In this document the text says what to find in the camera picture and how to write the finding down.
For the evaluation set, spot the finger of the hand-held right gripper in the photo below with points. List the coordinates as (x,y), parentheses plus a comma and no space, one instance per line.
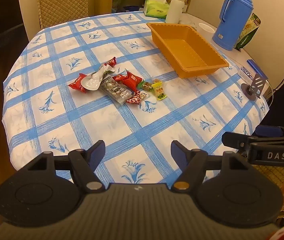
(269,130)
(234,138)

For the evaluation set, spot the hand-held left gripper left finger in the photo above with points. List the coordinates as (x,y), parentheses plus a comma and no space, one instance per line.
(99,152)

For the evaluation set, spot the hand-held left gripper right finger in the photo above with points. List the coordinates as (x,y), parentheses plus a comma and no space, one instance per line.
(178,152)

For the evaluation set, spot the clear packet of nuts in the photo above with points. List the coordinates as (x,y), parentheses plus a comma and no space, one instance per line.
(114,91)

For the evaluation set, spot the yellow green candy packet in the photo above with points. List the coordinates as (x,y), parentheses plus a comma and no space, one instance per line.
(159,92)

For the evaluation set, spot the red foil patterned candy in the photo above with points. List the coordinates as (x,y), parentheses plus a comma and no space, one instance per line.
(135,98)

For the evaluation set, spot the long red snack packet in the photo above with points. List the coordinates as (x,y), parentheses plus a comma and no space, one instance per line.
(77,84)

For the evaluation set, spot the white pouch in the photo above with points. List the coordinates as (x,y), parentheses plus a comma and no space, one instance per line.
(93,80)

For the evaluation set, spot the orange candy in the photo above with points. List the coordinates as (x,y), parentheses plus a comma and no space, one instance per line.
(157,81)

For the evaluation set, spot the small red candy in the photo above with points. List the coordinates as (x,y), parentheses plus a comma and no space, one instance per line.
(118,77)

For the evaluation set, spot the red pillow candy packet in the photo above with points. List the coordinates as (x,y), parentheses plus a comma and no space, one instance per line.
(132,80)

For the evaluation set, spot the red twist-wrapped candy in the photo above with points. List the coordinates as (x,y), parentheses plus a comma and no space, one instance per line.
(111,61)

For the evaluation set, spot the orange plastic tray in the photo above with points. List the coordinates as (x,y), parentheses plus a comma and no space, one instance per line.
(181,47)

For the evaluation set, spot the blue checked floral tablecloth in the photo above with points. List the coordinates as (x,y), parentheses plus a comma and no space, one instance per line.
(82,120)

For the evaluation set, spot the grey metal stand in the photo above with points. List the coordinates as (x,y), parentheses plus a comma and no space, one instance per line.
(258,82)

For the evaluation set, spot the small blue bar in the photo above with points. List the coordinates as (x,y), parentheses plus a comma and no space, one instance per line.
(255,67)

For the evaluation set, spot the green printed bag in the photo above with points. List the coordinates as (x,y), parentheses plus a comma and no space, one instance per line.
(248,33)

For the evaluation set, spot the white paper cup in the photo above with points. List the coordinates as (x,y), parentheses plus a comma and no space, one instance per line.
(205,28)

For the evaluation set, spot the blue thermos jug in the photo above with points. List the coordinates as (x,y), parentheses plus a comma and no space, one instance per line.
(234,20)

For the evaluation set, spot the white thermos bottle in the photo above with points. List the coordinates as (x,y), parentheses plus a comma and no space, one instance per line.
(175,10)

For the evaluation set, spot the green tissue box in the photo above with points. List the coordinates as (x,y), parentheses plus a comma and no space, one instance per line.
(155,10)

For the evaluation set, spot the beige quilted chair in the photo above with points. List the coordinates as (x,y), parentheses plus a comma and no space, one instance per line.
(62,2)

